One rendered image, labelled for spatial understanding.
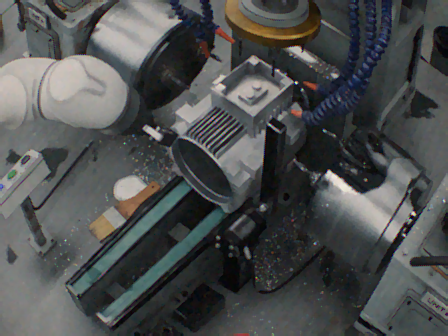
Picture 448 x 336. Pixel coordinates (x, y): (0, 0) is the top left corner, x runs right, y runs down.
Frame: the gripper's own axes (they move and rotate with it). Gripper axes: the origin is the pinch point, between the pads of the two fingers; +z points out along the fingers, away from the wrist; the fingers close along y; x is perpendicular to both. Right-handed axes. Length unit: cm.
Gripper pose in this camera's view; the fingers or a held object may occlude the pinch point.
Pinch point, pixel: (164, 135)
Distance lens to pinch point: 136.9
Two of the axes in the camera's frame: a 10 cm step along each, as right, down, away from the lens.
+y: -7.5, -5.5, 3.6
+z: 3.2, 1.8, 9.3
